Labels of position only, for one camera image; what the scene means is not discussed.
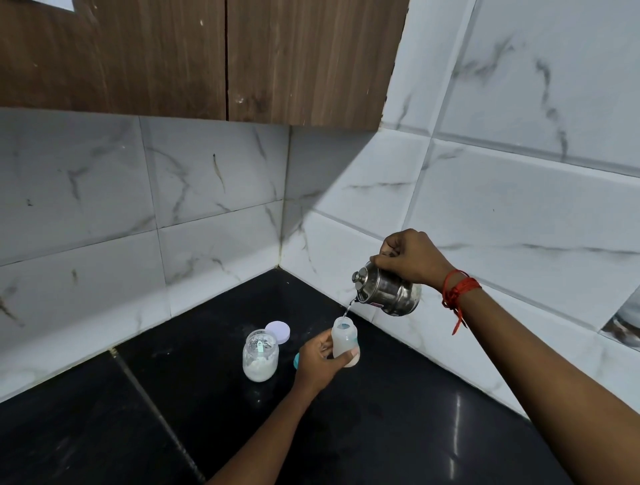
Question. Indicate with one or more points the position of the person's left hand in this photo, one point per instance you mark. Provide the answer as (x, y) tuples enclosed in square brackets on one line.
[(315, 360)]

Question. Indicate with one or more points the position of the person's right hand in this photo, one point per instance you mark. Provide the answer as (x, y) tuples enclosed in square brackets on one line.
[(415, 255)]

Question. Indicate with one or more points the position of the person's left thumb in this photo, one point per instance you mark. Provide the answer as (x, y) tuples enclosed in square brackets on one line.
[(326, 340)]

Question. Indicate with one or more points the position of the person's right fingers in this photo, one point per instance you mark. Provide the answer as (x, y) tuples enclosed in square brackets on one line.
[(392, 250)]

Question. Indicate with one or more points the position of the translucent baby bottle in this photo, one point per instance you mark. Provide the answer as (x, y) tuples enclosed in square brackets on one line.
[(345, 339)]

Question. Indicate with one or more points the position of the steel kettle pot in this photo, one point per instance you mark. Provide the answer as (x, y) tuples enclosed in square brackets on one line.
[(387, 292)]

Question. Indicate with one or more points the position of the person's right forearm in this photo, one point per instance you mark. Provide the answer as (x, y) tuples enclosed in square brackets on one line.
[(545, 384)]

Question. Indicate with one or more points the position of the person's left forearm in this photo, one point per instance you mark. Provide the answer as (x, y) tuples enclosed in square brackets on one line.
[(260, 439)]

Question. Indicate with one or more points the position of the white jar lid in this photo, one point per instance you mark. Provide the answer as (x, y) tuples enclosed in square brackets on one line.
[(278, 331)]

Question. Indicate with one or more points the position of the white scoop in jar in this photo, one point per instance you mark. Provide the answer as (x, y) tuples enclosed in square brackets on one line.
[(261, 344)]

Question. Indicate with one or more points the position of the glass jar of white powder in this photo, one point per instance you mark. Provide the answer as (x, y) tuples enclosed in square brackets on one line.
[(260, 357)]

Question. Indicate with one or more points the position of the red thread wristband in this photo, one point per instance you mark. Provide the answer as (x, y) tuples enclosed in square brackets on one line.
[(457, 292)]

